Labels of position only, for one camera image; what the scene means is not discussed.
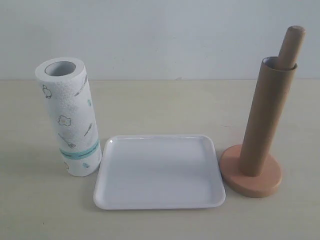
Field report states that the printed white paper towel roll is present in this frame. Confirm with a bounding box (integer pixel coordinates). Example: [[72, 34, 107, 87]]
[[35, 57, 102, 177]]

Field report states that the brown cardboard tube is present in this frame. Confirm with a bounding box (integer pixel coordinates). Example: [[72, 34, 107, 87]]
[[240, 56, 297, 177]]

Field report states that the wooden paper towel holder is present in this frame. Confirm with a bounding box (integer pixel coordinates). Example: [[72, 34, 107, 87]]
[[219, 25, 306, 198]]

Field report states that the white rectangular plastic tray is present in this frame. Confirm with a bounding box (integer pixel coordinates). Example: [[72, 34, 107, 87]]
[[93, 134, 226, 210]]

